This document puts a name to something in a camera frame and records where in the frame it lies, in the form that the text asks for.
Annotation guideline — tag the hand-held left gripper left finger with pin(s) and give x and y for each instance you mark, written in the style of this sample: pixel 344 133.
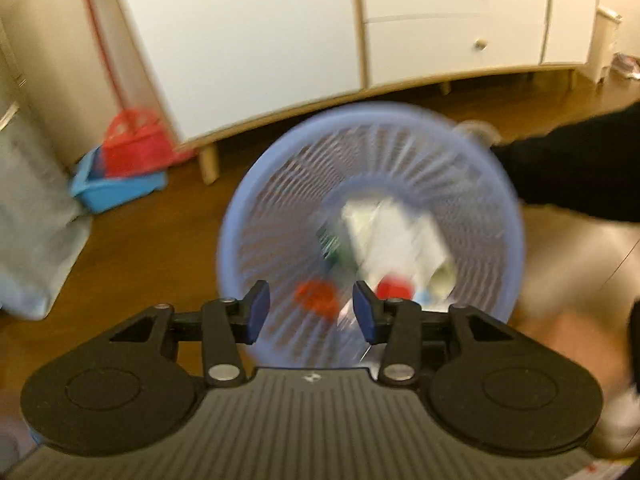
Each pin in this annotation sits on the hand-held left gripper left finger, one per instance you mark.
pixel 256 310

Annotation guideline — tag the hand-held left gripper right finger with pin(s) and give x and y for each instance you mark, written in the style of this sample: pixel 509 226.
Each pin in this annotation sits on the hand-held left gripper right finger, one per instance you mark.
pixel 367 310

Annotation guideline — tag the orange mesh ball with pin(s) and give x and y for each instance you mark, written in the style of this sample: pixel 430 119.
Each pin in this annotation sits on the orange mesh ball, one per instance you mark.
pixel 316 296

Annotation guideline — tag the white medicine box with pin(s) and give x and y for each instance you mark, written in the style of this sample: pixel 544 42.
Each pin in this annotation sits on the white medicine box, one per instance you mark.
pixel 395 240

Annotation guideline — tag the blue perforated plastic basket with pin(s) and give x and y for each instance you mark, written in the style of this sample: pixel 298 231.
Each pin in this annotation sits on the blue perforated plastic basket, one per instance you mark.
pixel 450 200

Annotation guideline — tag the blue dustpan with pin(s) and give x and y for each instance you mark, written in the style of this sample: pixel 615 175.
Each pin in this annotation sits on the blue dustpan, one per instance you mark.
pixel 115 187

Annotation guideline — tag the red broom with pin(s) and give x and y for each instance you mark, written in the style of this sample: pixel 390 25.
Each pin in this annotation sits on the red broom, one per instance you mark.
pixel 137 142

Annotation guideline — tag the light blue curtain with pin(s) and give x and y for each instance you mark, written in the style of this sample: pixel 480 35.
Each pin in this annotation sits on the light blue curtain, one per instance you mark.
pixel 35 220

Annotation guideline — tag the person's black trouser leg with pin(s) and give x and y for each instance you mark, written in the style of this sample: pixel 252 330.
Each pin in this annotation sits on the person's black trouser leg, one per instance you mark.
pixel 575 165

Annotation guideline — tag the white wooden cabinet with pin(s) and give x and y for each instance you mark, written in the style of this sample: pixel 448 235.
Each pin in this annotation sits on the white wooden cabinet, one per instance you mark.
pixel 280 35

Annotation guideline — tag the small white bin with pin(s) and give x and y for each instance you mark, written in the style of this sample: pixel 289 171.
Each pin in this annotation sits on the small white bin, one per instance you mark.
pixel 607 40

